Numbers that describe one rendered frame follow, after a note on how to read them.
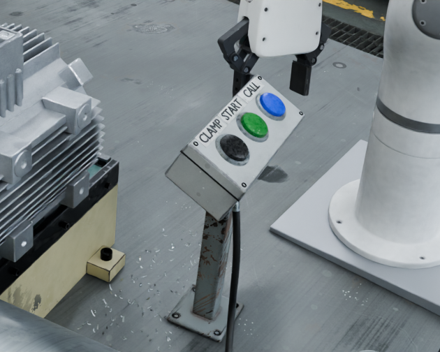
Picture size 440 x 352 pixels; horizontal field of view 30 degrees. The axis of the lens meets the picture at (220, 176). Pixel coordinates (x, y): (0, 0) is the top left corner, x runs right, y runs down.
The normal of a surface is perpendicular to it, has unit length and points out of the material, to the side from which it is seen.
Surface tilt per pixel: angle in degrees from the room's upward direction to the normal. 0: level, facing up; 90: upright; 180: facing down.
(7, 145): 0
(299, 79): 87
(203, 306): 90
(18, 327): 28
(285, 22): 80
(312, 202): 4
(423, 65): 128
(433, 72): 124
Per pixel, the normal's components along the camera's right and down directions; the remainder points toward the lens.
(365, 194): -0.93, 0.16
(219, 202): -0.41, 0.47
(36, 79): 0.58, -0.53
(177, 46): 0.11, -0.82
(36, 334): 0.29, -0.95
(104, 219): 0.91, 0.32
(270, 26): 0.51, 0.37
